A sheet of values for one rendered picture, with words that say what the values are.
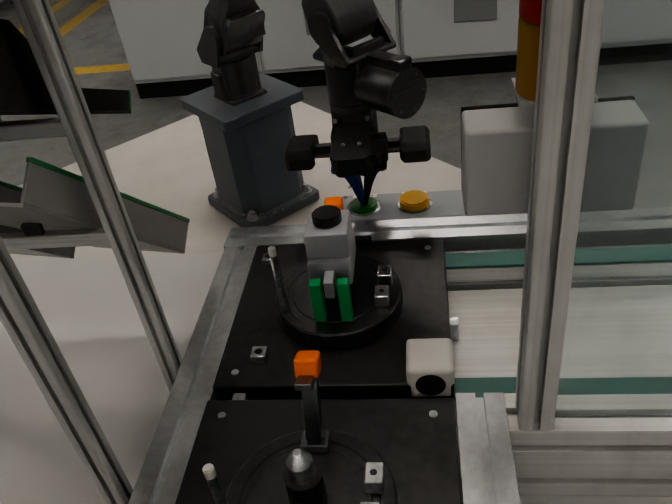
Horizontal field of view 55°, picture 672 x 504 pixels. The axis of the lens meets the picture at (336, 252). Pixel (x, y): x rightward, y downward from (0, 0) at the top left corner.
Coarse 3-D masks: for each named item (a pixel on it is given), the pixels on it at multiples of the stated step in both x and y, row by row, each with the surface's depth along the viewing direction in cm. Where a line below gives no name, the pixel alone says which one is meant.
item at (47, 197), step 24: (48, 168) 57; (0, 192) 69; (24, 192) 55; (48, 192) 58; (72, 192) 61; (120, 192) 68; (0, 216) 62; (24, 216) 60; (48, 216) 59; (72, 216) 61; (96, 216) 64; (144, 216) 72; (168, 216) 77; (144, 240) 73; (168, 240) 78
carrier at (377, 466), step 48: (240, 432) 60; (288, 432) 59; (336, 432) 56; (384, 432) 58; (432, 432) 57; (192, 480) 56; (240, 480) 54; (288, 480) 49; (336, 480) 52; (384, 480) 52; (432, 480) 54
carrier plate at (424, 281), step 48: (432, 240) 80; (432, 288) 73; (240, 336) 71; (288, 336) 70; (384, 336) 68; (432, 336) 67; (240, 384) 65; (288, 384) 64; (336, 384) 63; (384, 384) 63
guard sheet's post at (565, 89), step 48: (576, 0) 37; (576, 48) 38; (576, 96) 39; (576, 144) 41; (576, 192) 43; (528, 240) 48; (576, 240) 45; (528, 288) 49; (528, 336) 51; (528, 384) 54
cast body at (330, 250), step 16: (320, 208) 66; (336, 208) 66; (320, 224) 65; (336, 224) 65; (304, 240) 65; (320, 240) 64; (336, 240) 64; (352, 240) 68; (320, 256) 65; (336, 256) 65; (352, 256) 67; (320, 272) 66; (336, 272) 66; (352, 272) 67
